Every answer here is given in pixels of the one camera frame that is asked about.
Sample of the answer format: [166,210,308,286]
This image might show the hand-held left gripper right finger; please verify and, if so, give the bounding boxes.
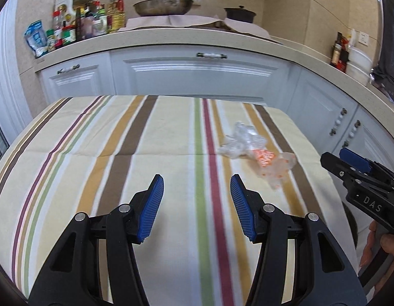
[230,174,367,306]

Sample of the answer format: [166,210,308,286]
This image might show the cluster of condiment bottles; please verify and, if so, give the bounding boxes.
[45,0,127,53]

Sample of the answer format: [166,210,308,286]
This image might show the red packet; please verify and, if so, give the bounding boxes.
[339,36,350,71]

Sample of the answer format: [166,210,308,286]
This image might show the person's right hand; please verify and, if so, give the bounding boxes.
[359,221,394,268]

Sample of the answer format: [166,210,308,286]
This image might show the beige stove cover cloth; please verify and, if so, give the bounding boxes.
[125,15,283,44]

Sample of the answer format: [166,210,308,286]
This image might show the striped tablecloth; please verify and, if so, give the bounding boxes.
[0,95,358,306]

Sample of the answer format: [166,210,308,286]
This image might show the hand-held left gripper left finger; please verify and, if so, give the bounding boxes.
[29,174,165,306]

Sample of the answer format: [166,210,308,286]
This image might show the dark sauce bottle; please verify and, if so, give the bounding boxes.
[331,32,343,66]

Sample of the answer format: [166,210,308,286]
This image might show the narrow white cabinet door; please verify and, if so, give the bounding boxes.
[39,64,113,104]

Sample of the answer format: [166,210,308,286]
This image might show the beige stone countertop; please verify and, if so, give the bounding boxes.
[34,27,394,134]

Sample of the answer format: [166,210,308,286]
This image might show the dark cloth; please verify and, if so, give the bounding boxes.
[371,0,394,103]

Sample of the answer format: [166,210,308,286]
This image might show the wide white cabinet door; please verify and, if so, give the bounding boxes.
[109,49,293,103]

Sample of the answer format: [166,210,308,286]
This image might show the blue white pouch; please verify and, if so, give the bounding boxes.
[24,20,47,58]

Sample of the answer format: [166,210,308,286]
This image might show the yellow cooking oil bottle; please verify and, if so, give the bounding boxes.
[107,0,126,34]

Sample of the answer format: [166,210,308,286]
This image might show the black lidded pot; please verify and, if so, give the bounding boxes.
[224,5,257,23]

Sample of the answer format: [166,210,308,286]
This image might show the clear orange-printed plastic bag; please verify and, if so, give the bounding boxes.
[216,121,296,192]

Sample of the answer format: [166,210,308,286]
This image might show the stacked white containers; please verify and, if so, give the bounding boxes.
[347,46,374,86]

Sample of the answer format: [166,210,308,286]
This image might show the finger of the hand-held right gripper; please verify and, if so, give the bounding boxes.
[320,152,374,183]
[340,148,393,179]

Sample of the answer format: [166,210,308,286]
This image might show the white condiment rack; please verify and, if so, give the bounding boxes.
[55,0,97,10]

